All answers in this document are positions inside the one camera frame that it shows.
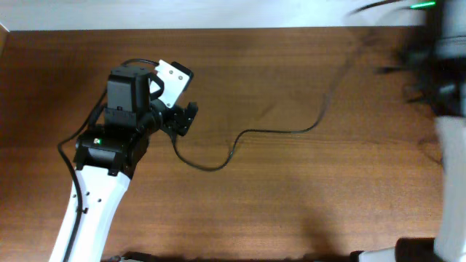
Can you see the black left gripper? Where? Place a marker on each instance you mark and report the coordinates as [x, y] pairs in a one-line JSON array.
[[186, 118]]

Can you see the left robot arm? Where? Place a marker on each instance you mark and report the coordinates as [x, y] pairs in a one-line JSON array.
[[137, 102]]

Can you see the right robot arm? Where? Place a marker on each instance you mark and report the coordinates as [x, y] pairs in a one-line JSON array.
[[436, 54]]

